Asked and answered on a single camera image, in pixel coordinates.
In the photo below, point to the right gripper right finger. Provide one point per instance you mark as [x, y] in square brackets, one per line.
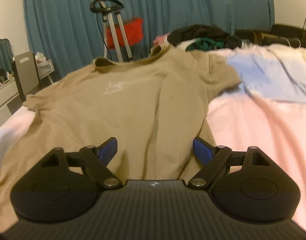
[248, 185]

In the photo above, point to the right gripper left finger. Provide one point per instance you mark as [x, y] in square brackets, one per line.
[63, 186]

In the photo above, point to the tan t-shirt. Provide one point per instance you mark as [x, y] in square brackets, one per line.
[154, 107]

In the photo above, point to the pile of mixed clothes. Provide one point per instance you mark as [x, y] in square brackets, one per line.
[199, 37]

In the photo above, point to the white dressing desk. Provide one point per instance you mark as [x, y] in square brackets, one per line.
[10, 100]

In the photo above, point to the grey desk chair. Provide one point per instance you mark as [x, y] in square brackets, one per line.
[26, 74]

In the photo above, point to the pastel bed duvet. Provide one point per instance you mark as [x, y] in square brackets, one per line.
[237, 121]

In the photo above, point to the teal curtain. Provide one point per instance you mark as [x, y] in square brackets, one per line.
[66, 31]

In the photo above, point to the garment steamer stand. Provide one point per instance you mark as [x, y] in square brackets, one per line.
[104, 10]

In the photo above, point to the cardboard box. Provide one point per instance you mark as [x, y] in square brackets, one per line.
[260, 38]

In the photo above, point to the red cloth on stand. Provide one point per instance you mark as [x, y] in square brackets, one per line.
[133, 29]

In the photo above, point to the dark sofa armchair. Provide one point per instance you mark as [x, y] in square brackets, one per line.
[280, 34]

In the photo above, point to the wavy frame mirror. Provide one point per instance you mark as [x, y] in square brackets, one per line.
[6, 55]

